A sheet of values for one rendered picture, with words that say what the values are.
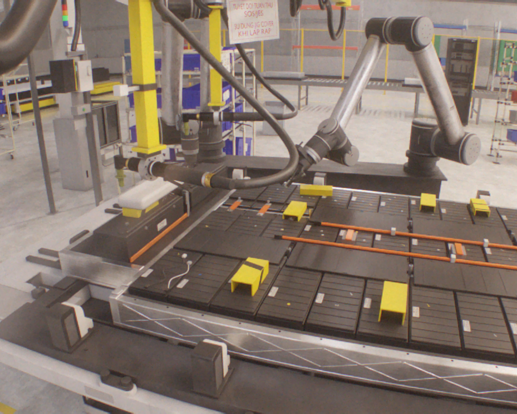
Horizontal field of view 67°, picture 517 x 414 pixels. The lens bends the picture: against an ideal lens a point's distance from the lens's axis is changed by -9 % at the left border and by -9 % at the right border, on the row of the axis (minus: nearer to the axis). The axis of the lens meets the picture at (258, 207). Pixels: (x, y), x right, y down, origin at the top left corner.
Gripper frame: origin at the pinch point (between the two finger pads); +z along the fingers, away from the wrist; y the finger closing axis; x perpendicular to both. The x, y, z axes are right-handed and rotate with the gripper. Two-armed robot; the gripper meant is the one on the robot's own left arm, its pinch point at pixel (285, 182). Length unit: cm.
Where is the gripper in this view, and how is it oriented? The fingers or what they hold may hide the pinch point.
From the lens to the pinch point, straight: 200.6
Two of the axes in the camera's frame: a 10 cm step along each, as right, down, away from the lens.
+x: -5.7, -6.0, -5.7
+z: -6.8, 7.3, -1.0
